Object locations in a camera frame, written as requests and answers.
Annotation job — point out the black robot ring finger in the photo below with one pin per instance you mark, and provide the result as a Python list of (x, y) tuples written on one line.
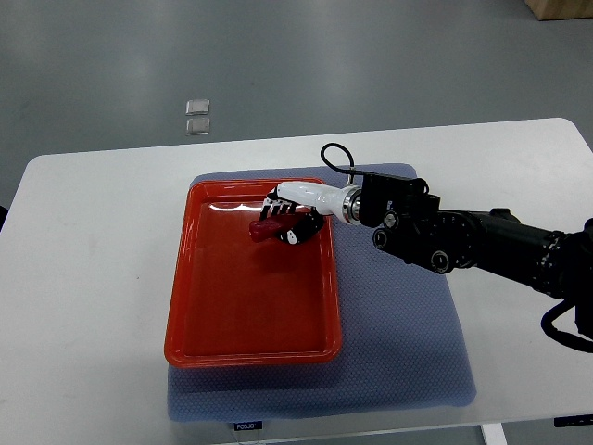
[(270, 215)]

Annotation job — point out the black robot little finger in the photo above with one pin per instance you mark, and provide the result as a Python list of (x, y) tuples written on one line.
[(266, 208)]

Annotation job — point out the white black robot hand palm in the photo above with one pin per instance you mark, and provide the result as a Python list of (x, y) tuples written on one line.
[(325, 199)]

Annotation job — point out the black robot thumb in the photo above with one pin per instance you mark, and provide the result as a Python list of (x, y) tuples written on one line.
[(300, 227)]

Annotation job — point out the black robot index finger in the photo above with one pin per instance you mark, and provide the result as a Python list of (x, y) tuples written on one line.
[(288, 207)]

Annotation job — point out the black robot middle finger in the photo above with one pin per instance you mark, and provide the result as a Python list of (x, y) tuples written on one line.
[(278, 207)]

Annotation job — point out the red pepper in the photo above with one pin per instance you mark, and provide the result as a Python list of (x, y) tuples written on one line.
[(273, 226)]

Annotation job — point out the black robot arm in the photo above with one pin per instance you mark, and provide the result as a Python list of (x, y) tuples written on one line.
[(408, 223)]

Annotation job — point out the red plastic tray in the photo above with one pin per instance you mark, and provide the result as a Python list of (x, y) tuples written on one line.
[(236, 302)]

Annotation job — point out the lower silver floor plate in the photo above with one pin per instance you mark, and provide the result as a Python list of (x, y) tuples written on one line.
[(198, 126)]

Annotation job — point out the silver floor plate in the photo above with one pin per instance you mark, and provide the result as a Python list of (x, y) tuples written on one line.
[(197, 107), (198, 126)]

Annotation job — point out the upper silver floor plate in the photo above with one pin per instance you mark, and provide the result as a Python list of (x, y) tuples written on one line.
[(197, 107)]

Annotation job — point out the blue-grey mesh mat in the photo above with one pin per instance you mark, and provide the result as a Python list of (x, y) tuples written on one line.
[(402, 343)]

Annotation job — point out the black table label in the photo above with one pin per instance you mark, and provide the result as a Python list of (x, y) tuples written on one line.
[(248, 426)]

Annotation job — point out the cardboard box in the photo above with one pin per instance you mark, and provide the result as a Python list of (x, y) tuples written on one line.
[(560, 9)]

